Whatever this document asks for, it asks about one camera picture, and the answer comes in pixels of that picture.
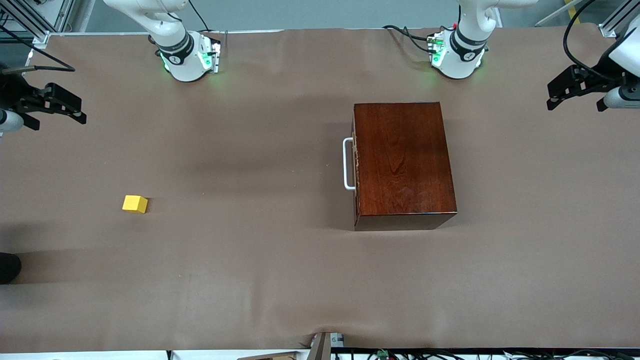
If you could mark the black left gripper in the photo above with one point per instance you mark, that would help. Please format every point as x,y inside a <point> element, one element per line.
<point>603,77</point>

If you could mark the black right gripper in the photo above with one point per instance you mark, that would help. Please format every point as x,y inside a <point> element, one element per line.
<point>15,93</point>

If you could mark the yellow block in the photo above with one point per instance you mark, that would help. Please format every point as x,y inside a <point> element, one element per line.
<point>135,204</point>

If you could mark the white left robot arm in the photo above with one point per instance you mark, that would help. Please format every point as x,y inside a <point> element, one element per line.
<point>457,65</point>

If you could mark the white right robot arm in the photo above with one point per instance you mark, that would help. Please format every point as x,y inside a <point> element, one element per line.
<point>185,70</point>

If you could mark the yellow floor tape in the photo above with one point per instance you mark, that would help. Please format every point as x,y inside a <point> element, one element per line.
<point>574,14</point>

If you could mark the dark brown wooden cabinet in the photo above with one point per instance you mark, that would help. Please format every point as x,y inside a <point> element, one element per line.
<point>405,160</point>

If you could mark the black rounded object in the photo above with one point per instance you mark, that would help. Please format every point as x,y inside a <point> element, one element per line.
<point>7,267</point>

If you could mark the brown table cover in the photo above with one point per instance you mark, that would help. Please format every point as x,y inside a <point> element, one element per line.
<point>250,250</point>

